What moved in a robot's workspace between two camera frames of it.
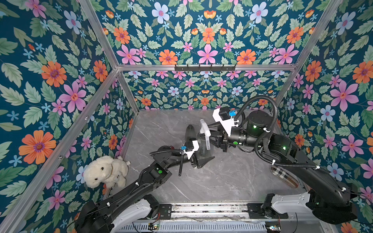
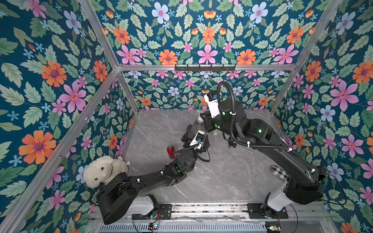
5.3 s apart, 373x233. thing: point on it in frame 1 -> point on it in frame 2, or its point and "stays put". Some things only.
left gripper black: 197,164 -> 204,146
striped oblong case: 284,176 stays put
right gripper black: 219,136 -> 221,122
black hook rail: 205,68 stays put
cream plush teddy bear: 106,171 stays put
